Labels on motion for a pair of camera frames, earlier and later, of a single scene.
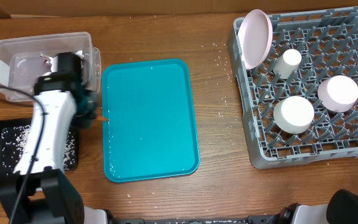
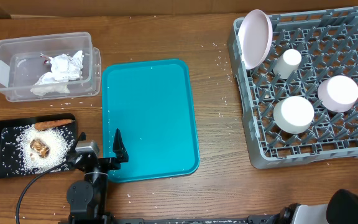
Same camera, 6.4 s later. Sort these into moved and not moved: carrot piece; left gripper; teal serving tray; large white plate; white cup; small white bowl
Moved: carrot piece; left gripper
Not moved: small white bowl; white cup; large white plate; teal serving tray
